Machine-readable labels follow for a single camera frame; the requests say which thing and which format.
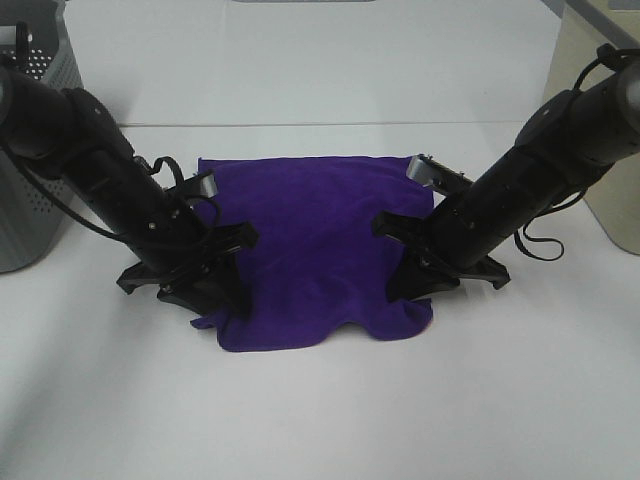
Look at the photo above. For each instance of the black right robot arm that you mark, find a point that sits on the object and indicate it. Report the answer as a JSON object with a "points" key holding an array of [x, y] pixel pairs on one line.
{"points": [[527, 182]]}

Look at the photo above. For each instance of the purple microfibre towel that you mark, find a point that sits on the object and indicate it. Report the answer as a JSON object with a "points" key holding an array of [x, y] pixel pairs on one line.
{"points": [[316, 265]]}

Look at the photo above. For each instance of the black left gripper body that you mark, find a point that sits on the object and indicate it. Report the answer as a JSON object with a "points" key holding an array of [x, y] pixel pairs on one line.
{"points": [[174, 267]]}

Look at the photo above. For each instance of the grey perforated plastic basket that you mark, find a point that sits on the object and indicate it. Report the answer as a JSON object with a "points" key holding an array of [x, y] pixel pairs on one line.
{"points": [[38, 67]]}

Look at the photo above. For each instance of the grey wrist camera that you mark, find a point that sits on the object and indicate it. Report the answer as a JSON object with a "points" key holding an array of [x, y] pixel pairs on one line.
{"points": [[425, 171], [200, 185]]}

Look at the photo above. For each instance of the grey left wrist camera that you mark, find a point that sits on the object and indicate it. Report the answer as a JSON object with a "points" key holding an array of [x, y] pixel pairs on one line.
{"points": [[200, 185]]}

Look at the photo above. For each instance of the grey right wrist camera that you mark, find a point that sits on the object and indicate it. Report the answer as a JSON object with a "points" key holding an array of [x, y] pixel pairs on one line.
{"points": [[425, 171]]}

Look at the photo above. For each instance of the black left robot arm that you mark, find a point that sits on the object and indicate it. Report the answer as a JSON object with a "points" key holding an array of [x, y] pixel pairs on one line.
{"points": [[171, 223]]}

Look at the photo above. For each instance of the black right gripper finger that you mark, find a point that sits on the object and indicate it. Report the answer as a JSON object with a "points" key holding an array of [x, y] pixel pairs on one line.
{"points": [[435, 282], [409, 281]]}

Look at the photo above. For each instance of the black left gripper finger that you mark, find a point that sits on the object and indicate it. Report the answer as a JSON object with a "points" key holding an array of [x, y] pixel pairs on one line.
{"points": [[189, 298], [221, 287]]}

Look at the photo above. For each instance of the beige plastic bin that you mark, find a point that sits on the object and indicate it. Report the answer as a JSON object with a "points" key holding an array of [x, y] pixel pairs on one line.
{"points": [[593, 89]]}

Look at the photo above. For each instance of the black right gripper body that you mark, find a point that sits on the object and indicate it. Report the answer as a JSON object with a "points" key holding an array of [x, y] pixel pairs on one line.
{"points": [[410, 232]]}

